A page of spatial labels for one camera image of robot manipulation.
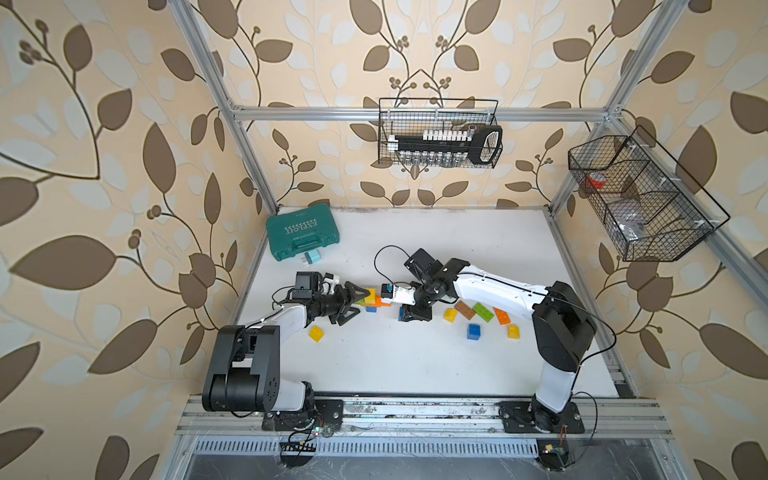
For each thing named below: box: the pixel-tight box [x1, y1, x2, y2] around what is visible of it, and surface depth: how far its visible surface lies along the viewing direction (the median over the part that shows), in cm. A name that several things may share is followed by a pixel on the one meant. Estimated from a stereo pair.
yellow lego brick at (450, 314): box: [443, 308, 459, 324], surface depth 93 cm
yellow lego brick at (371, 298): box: [366, 288, 377, 305], surface depth 88 cm
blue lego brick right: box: [467, 323, 481, 341], surface depth 88 cm
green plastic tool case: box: [266, 204, 341, 262], surface depth 110 cm
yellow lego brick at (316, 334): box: [308, 325, 325, 343], surface depth 90 cm
